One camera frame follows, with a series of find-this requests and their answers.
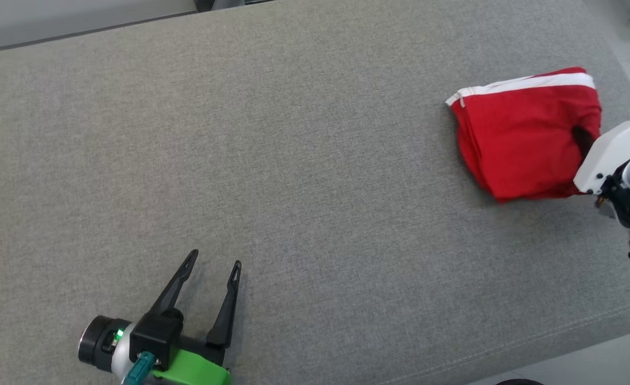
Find white covered right gripper body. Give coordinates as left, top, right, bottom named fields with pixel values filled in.
left=574, top=90, right=630, bottom=226

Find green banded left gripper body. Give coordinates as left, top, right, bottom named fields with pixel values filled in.
left=129, top=309, right=233, bottom=385

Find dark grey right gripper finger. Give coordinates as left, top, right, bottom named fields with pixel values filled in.
left=572, top=126, right=595, bottom=160

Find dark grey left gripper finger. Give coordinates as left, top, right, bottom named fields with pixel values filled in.
left=206, top=261, right=242, bottom=349
left=149, top=250, right=199, bottom=317

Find red shorts with white stripe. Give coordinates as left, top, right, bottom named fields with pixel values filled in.
left=446, top=67, right=603, bottom=204

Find teal left cable plug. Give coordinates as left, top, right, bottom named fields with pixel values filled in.
left=122, top=351, right=158, bottom=385

